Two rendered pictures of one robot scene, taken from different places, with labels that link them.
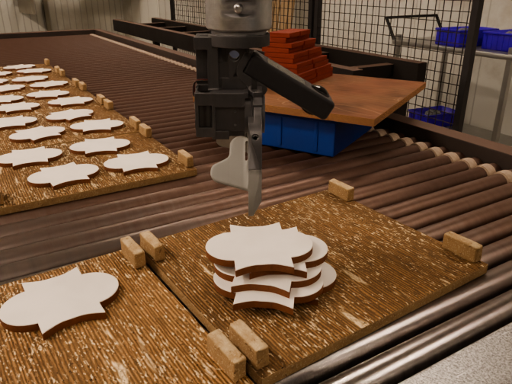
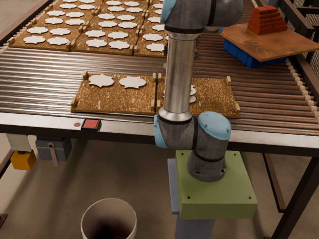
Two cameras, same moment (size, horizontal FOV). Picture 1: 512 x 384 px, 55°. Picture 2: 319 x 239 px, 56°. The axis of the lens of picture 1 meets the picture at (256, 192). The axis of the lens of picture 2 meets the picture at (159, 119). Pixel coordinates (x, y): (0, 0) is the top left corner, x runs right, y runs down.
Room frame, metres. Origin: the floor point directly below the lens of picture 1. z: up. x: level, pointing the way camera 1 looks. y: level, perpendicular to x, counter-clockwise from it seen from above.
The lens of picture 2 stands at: (-0.55, -0.66, 1.81)
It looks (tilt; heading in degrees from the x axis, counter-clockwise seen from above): 39 degrees down; 34
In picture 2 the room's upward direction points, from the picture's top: 3 degrees clockwise
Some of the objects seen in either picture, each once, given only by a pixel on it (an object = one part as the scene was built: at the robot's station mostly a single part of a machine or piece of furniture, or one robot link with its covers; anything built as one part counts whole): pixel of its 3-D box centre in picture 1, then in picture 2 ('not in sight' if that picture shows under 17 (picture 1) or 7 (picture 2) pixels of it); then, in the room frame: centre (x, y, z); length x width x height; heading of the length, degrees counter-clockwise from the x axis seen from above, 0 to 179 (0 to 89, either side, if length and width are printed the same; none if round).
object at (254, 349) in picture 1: (248, 344); (158, 105); (0.44, 0.01, 0.95); 0.06 x 0.02 x 0.03; 34
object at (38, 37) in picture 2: not in sight; (48, 35); (0.65, 1.11, 0.94); 0.41 x 0.35 x 0.04; 120
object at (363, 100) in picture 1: (316, 91); (266, 38); (1.41, -0.17, 1.03); 0.50 x 0.50 x 0.02; 60
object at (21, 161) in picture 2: not in sight; (19, 148); (-0.05, 0.51, 0.74); 0.09 x 0.08 x 0.24; 121
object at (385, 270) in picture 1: (306, 258); (195, 95); (0.66, -0.08, 0.93); 0.41 x 0.35 x 0.02; 124
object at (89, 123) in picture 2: not in sight; (90, 124); (0.15, 0.19, 0.92); 0.06 x 0.06 x 0.01; 31
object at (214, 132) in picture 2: not in sight; (211, 133); (0.21, -0.37, 1.13); 0.13 x 0.12 x 0.14; 123
